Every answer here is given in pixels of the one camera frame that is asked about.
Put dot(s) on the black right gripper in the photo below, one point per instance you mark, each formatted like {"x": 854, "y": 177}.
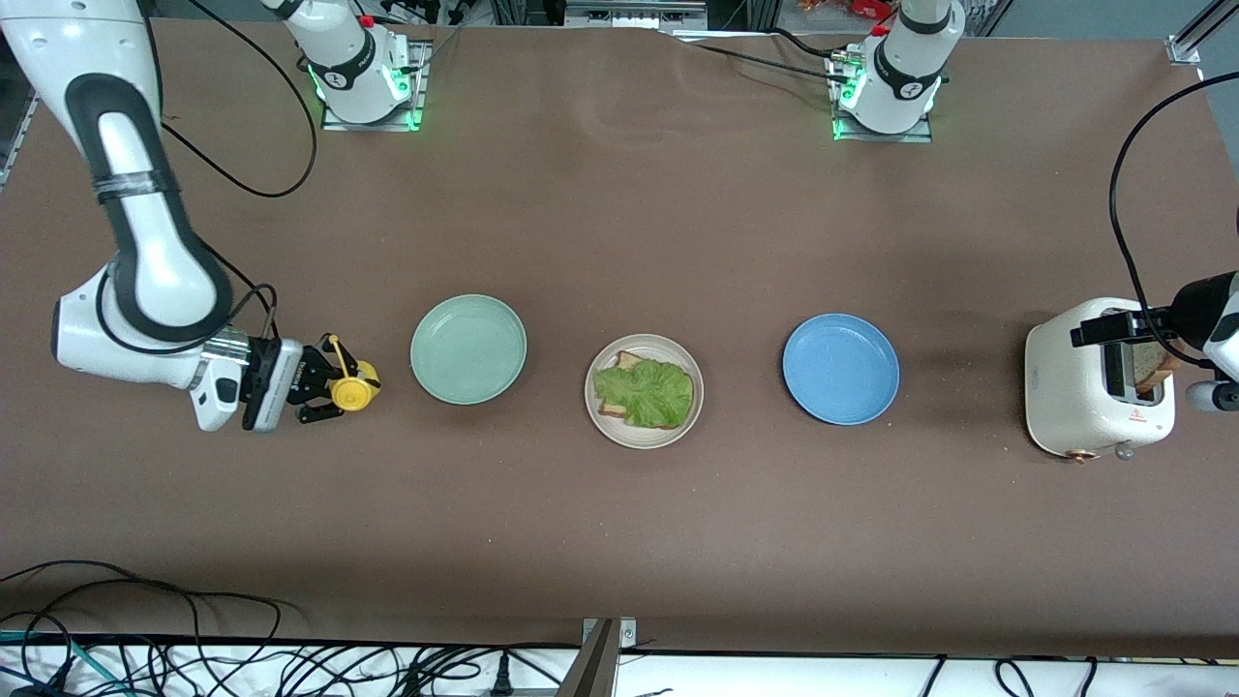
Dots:
{"x": 298, "y": 379}

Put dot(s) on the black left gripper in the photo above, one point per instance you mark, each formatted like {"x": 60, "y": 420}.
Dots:
{"x": 1197, "y": 302}

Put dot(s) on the yellow squeeze bottle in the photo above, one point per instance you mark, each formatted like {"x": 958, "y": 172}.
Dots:
{"x": 356, "y": 389}

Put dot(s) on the brown bread slice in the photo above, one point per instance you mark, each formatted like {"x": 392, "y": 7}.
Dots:
{"x": 629, "y": 360}
{"x": 1152, "y": 366}

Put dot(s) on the green lettuce leaf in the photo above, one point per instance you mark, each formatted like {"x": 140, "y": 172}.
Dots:
{"x": 649, "y": 392}

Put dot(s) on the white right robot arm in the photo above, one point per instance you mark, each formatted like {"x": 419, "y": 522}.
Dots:
{"x": 145, "y": 252}

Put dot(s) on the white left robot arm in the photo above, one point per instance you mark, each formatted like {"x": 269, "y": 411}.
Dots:
{"x": 900, "y": 77}

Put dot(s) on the mint green plate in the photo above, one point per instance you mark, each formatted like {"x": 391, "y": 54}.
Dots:
{"x": 468, "y": 348}

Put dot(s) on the blue plate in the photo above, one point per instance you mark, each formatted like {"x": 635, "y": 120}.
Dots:
{"x": 840, "y": 368}

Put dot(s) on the beige plate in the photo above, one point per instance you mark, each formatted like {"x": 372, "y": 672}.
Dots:
{"x": 644, "y": 440}

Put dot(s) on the white toaster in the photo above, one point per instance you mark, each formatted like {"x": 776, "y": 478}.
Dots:
{"x": 1065, "y": 387}

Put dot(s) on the brown table mat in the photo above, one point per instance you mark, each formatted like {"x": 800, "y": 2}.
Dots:
{"x": 619, "y": 542}

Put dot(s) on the black power plug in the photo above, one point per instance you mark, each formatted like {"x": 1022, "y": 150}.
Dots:
{"x": 501, "y": 678}

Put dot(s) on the red orange object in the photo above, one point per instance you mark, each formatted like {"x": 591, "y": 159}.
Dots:
{"x": 861, "y": 8}

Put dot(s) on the grey device box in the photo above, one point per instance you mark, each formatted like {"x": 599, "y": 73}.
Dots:
{"x": 634, "y": 12}

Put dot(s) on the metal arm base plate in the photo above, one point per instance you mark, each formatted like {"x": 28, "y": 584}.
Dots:
{"x": 373, "y": 127}
{"x": 886, "y": 138}

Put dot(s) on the aluminium post with bracket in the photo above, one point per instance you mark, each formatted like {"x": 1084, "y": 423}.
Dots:
{"x": 595, "y": 668}

